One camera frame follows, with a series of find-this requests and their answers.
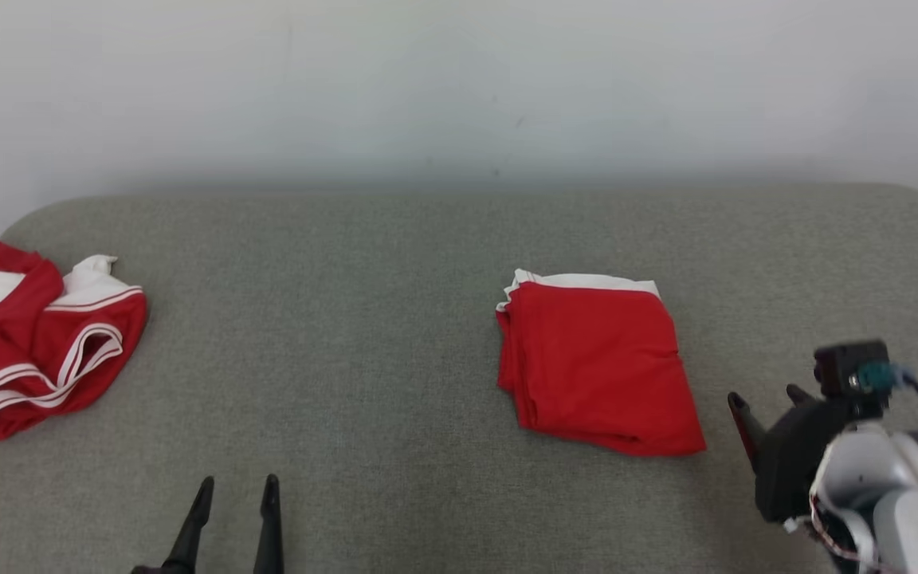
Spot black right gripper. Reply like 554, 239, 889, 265
728, 384, 863, 524

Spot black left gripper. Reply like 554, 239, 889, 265
131, 474, 284, 574

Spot red shorts with white stripe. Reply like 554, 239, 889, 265
495, 269, 707, 458

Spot red and white basketball jersey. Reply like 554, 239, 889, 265
0, 225, 149, 442

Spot red white right arm wires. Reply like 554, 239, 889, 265
810, 490, 878, 574

